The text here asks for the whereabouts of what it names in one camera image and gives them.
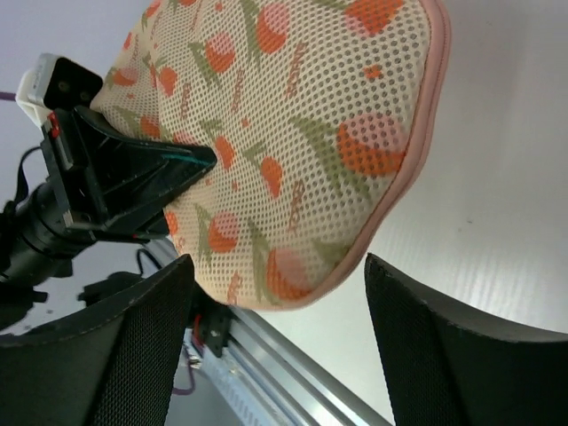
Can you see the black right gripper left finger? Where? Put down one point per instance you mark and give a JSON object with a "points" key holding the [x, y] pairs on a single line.
{"points": [[112, 363]]}

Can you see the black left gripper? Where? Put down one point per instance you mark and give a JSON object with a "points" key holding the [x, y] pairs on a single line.
{"points": [[105, 182]]}

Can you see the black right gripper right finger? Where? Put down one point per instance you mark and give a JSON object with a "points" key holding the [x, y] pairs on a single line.
{"points": [[448, 363]]}

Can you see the floral mesh laundry bag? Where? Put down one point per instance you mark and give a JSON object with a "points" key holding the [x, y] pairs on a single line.
{"points": [[320, 114]]}

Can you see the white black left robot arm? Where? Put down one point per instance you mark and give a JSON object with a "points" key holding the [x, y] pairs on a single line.
{"points": [[35, 247]]}

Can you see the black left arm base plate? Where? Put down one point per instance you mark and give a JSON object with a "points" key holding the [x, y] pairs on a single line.
{"points": [[210, 323]]}

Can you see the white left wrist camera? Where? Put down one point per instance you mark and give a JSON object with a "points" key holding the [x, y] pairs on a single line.
{"points": [[55, 82]]}

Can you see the aluminium mounting rail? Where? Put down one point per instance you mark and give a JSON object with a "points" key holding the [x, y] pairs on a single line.
{"points": [[262, 379]]}

